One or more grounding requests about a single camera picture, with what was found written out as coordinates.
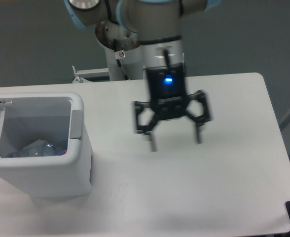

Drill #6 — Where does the black cable on pedestal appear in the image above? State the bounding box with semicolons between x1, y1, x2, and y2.
112;39;130;81

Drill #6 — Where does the white plastic trash can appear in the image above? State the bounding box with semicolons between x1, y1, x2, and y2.
0;92;93;198

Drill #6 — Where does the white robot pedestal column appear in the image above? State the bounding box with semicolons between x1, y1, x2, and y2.
95;20;146;81

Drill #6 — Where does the clear blue plastic bottle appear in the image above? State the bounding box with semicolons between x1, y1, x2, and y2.
7;139;68;158

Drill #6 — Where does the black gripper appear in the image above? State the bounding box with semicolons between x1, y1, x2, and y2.
134;63;212;152

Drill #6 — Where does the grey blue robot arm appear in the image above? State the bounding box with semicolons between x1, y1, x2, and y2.
64;0;219;151

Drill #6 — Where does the white metal base frame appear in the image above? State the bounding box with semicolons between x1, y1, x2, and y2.
72;52;186;83

